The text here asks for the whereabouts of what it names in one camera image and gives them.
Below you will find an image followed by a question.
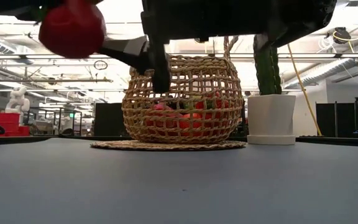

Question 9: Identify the black partition panel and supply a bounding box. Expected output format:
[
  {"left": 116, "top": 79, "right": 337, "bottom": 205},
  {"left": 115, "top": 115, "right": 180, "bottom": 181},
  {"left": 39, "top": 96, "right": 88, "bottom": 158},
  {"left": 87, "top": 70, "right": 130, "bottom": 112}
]
[{"left": 93, "top": 102, "right": 127, "bottom": 138}]

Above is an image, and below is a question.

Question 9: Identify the woven wicker basket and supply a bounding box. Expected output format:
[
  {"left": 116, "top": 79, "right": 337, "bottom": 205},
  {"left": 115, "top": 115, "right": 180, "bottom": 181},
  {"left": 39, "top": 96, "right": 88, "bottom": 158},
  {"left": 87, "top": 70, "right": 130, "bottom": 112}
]
[{"left": 121, "top": 35, "right": 244, "bottom": 145}]

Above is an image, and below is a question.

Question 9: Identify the white hexagonal plant pot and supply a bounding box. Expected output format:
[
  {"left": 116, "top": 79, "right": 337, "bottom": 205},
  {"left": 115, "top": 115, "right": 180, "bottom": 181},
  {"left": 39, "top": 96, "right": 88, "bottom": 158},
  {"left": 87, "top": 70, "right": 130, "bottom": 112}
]
[{"left": 246, "top": 94, "right": 297, "bottom": 146}]

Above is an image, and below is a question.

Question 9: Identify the small red fruit green stem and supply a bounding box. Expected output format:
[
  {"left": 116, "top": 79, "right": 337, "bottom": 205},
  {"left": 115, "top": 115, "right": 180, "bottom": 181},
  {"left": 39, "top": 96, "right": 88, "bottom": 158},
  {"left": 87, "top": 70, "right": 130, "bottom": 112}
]
[{"left": 38, "top": 0, "right": 108, "bottom": 60}]

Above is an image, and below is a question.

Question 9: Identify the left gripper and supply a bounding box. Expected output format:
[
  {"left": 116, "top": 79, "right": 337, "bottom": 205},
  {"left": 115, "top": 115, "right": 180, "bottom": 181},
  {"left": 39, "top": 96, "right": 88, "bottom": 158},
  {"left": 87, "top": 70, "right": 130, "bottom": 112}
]
[{"left": 0, "top": 0, "right": 48, "bottom": 23}]

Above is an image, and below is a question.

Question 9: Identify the pink dragon fruit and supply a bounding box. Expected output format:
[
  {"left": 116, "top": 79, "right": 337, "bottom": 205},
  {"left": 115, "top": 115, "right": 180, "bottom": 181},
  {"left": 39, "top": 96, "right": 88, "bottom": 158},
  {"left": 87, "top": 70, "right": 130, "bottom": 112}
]
[{"left": 146, "top": 102, "right": 180, "bottom": 128}]

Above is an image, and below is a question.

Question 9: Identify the black table frame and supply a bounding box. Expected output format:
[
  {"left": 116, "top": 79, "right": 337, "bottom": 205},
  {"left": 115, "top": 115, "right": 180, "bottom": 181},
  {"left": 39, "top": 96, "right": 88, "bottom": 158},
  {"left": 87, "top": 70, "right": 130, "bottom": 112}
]
[{"left": 0, "top": 135, "right": 358, "bottom": 148}]

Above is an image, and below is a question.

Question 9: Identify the round woven mat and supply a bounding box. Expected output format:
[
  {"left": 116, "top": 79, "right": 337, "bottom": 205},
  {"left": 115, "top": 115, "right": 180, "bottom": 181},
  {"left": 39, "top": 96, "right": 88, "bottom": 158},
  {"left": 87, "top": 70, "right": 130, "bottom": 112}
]
[{"left": 89, "top": 139, "right": 247, "bottom": 152}]

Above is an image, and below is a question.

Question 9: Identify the black ceiling cable reel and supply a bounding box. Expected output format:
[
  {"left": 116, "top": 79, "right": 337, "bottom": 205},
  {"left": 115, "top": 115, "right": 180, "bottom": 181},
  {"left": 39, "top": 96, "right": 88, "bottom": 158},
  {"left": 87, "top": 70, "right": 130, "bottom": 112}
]
[{"left": 334, "top": 27, "right": 351, "bottom": 44}]

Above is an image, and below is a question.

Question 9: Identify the red plastic apple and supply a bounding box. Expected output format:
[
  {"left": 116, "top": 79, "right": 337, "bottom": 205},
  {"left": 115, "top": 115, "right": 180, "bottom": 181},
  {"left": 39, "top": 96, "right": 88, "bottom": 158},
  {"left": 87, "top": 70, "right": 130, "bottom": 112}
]
[{"left": 197, "top": 91, "right": 231, "bottom": 125}]

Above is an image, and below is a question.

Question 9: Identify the red storage crate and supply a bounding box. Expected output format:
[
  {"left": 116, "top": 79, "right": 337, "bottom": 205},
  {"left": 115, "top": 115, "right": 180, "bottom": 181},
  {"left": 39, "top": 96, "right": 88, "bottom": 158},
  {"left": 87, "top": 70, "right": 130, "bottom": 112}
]
[{"left": 0, "top": 112, "right": 31, "bottom": 138}]

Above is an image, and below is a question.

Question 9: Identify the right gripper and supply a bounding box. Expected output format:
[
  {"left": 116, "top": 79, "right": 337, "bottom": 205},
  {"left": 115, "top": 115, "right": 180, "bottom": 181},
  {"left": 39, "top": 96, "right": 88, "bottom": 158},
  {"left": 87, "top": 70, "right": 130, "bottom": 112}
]
[{"left": 99, "top": 0, "right": 260, "bottom": 94}]

